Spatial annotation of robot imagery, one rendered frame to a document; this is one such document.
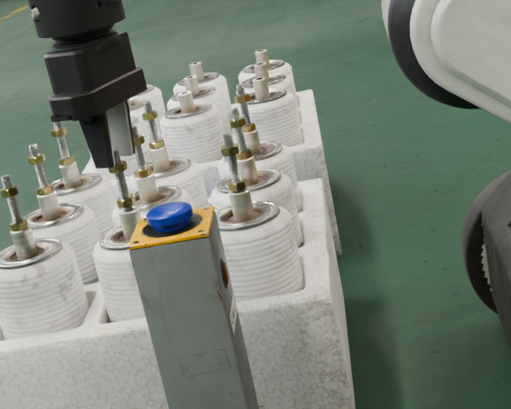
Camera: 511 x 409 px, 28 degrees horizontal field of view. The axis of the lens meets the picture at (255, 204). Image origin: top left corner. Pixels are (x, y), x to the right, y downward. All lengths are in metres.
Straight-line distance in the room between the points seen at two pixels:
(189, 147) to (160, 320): 0.70
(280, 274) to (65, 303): 0.23
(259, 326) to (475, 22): 0.39
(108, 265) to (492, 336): 0.49
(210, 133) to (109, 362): 0.59
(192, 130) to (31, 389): 0.59
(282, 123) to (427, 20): 0.76
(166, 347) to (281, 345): 0.17
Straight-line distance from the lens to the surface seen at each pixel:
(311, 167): 1.53
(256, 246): 1.02
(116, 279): 1.06
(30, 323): 1.09
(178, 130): 1.55
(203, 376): 0.90
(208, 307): 0.87
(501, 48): 0.81
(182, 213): 0.87
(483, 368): 1.22
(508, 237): 1.07
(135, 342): 1.04
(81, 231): 1.19
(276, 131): 1.54
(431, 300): 1.39
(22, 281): 1.07
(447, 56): 0.81
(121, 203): 1.06
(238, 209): 1.05
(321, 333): 1.03
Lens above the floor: 0.60
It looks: 18 degrees down
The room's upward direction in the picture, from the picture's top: 12 degrees counter-clockwise
